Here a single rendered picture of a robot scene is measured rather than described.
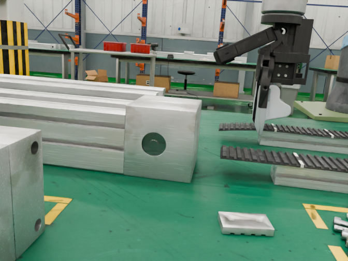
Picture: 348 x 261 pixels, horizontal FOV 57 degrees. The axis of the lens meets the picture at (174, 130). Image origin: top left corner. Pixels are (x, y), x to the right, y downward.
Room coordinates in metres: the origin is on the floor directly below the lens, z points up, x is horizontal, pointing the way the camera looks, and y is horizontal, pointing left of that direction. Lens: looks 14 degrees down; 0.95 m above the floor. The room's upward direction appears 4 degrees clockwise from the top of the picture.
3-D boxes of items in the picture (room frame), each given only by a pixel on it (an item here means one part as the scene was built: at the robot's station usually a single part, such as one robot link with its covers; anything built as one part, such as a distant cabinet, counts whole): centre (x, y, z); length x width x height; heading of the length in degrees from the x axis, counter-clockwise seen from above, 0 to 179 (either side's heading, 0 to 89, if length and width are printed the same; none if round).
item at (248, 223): (0.29, -0.08, 0.78); 0.05 x 0.03 x 0.01; 92
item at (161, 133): (0.45, 0.01, 0.83); 0.12 x 0.09 x 0.10; 172
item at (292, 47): (0.61, -0.19, 0.95); 0.09 x 0.08 x 0.12; 82
